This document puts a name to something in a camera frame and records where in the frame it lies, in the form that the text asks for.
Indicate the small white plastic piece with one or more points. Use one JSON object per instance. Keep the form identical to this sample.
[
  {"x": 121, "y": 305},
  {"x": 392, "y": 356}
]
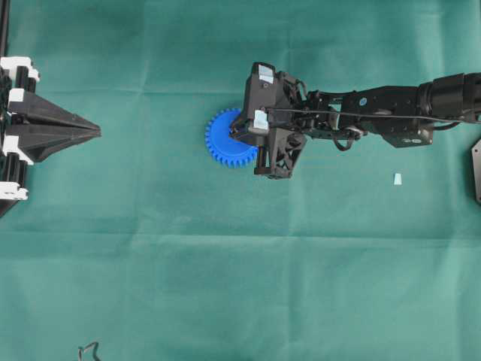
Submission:
[{"x": 397, "y": 179}]

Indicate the black metal base plate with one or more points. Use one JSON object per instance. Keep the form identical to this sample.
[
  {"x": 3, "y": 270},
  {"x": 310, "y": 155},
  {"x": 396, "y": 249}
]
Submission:
[{"x": 476, "y": 164}]

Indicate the blue plastic gear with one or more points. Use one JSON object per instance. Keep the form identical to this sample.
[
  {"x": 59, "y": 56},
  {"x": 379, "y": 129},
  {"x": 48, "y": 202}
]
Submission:
[{"x": 221, "y": 146}]

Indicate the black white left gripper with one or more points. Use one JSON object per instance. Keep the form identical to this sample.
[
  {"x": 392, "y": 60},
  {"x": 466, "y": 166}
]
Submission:
[{"x": 21, "y": 152}]

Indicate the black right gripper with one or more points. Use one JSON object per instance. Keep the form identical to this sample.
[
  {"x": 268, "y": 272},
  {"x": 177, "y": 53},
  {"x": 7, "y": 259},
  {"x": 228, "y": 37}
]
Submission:
[{"x": 269, "y": 102}]

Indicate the green table cloth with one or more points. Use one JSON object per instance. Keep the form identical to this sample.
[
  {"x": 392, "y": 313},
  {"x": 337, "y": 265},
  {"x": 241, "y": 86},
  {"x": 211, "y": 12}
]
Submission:
[{"x": 140, "y": 241}]

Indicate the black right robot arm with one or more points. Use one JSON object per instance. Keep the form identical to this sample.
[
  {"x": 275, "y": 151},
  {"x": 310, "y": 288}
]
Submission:
[{"x": 404, "y": 116}]

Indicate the black frame bar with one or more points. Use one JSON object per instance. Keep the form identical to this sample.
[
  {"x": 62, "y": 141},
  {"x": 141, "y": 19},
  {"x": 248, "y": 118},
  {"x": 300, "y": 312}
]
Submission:
[{"x": 4, "y": 27}]

